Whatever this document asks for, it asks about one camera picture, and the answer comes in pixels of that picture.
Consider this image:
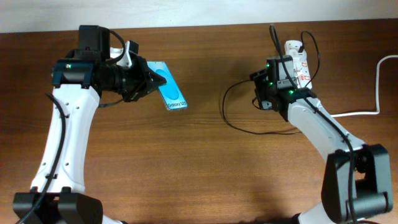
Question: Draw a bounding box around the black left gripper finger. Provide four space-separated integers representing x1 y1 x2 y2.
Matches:
126 88 156 102
147 68 167 90

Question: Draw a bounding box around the blue Galaxy smartphone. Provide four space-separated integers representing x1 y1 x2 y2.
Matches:
147 62 188 111

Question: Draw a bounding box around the black charging cable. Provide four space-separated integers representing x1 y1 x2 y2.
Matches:
220 30 321 136

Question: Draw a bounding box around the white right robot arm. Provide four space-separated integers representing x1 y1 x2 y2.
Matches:
250 55 394 223

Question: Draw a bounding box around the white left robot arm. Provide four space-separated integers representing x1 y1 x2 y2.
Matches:
12 25 166 223

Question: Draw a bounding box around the white USB charger plug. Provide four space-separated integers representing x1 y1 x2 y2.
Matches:
285 46 307 64

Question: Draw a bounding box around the white power strip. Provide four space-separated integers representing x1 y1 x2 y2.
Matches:
284 40 312 89

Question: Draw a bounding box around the white power strip cord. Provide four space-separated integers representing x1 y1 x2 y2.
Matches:
329 54 398 118

